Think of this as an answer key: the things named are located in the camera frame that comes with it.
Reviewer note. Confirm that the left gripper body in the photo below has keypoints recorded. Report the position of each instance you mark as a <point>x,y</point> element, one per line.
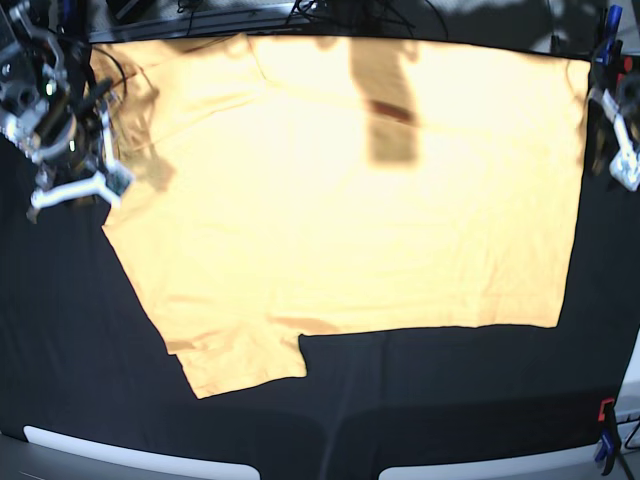
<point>623,103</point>

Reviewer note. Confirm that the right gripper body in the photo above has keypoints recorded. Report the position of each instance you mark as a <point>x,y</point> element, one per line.
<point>66,143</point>

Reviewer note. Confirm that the yellow t-shirt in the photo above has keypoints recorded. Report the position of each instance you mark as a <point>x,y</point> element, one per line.
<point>298,185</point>

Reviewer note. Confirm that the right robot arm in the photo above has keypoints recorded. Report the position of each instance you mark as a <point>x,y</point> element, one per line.
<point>31,51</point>

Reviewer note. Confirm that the blue clamp top right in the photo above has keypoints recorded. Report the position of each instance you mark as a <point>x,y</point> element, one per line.
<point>606,33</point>

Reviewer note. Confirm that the red blue clamp bottom right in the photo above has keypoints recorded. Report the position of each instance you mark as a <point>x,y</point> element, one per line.
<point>608,447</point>

